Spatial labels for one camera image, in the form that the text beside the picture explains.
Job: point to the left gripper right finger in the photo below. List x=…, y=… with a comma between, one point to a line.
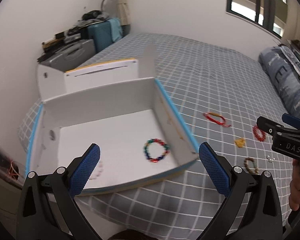
x=251, y=207

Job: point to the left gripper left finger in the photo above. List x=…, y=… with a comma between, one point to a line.
x=35, y=219

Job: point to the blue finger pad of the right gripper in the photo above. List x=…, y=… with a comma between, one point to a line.
x=291, y=120

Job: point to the right hand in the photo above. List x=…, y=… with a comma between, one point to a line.
x=294, y=197

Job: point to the blue grey patterned pillow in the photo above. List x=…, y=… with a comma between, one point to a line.
x=279, y=64

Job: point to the grey checked bed sheet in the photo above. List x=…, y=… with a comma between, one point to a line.
x=199, y=78

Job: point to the blue yellow cardboard box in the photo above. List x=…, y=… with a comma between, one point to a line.
x=122, y=107

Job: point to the dark framed window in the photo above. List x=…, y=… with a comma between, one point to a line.
x=270, y=15

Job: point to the grey hard case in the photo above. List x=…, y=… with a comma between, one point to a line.
x=69, y=57

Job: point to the teal suitcase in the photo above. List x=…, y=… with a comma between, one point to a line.
x=105, y=33

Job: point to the beige curtain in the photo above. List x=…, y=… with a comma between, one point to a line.
x=123, y=12

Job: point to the red cord bracelet gold tube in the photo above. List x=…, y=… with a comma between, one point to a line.
x=217, y=119

